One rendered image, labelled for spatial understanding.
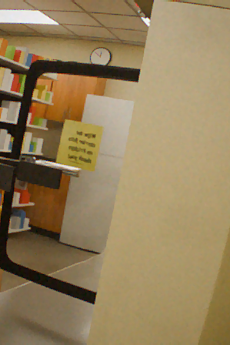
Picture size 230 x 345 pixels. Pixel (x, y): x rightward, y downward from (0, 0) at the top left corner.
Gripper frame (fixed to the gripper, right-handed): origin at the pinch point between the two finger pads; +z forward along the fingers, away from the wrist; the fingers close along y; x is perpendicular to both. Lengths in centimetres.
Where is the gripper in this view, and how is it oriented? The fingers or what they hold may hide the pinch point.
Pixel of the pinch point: (31, 178)
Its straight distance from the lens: 64.7
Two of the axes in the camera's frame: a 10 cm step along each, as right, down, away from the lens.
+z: 9.3, 2.0, -3.0
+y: 3.1, 0.1, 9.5
